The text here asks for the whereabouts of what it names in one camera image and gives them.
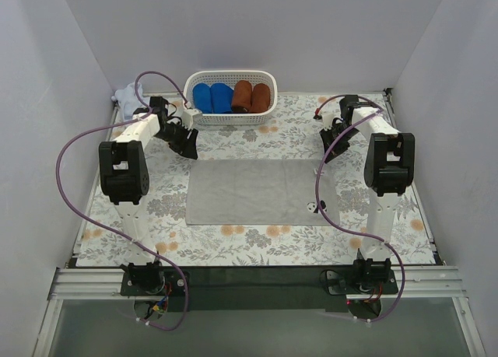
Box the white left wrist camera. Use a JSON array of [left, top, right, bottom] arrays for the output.
[[181, 102, 202, 130]]

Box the grey panda towel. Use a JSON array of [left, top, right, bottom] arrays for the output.
[[186, 159, 340, 226]]

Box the brown rolled towel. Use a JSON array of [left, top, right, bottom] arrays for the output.
[[250, 83, 271, 114], [231, 80, 252, 114]]

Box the white plastic basket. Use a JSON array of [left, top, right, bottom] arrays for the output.
[[184, 70, 278, 125]]

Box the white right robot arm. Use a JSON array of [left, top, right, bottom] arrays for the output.
[[314, 95, 416, 301]]

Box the aluminium frame rail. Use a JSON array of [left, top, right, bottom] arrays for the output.
[[48, 265, 486, 356]]

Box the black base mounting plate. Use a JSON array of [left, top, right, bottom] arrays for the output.
[[120, 263, 401, 313]]

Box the blue rolled towel left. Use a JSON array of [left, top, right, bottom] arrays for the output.
[[192, 83, 214, 114]]

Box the brown rolled towel left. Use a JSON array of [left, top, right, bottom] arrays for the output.
[[231, 80, 252, 114]]

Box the brown rolled towel right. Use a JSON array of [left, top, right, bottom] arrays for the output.
[[250, 83, 271, 114]]

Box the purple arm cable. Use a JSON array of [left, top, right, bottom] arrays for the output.
[[55, 71, 191, 331], [314, 95, 409, 324]]

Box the blue rolled towel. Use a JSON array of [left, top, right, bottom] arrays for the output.
[[192, 83, 214, 114], [210, 83, 233, 114]]

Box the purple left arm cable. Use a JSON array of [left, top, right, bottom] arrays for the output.
[[55, 71, 191, 331]]

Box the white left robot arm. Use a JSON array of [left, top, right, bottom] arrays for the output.
[[98, 96, 202, 295]]

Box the floral patterned table mat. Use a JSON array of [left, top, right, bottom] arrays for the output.
[[73, 94, 436, 267]]

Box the light blue crumpled towel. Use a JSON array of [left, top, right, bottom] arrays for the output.
[[111, 82, 150, 121]]

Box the blue rolled towel right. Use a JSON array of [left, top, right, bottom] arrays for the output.
[[210, 83, 233, 114]]

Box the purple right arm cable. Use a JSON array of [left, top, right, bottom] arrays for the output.
[[314, 95, 409, 324]]

